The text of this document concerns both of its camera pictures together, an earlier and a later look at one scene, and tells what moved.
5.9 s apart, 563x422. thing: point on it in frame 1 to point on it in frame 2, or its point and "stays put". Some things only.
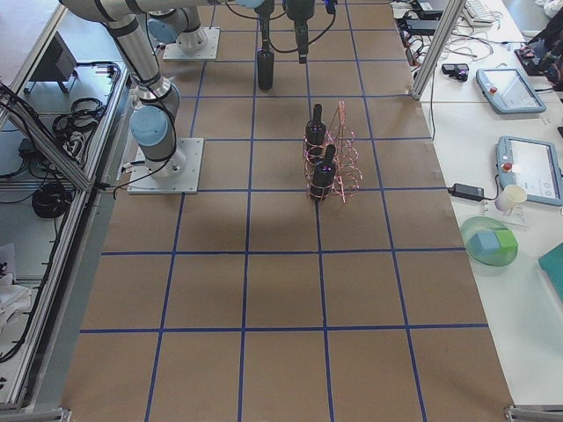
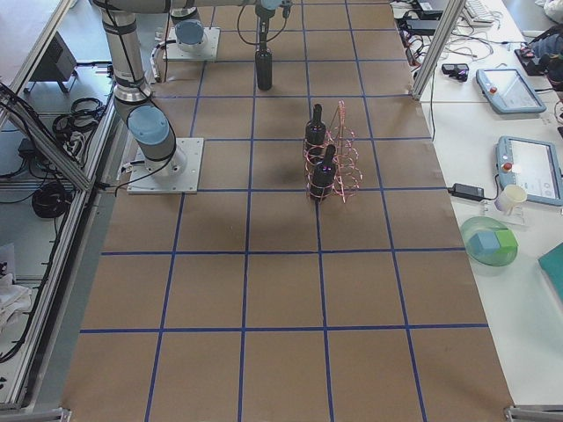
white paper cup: [510, 195] stays put
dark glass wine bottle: [265, 57] stays put
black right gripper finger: [302, 40] to [264, 21]
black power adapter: [466, 191] stays put
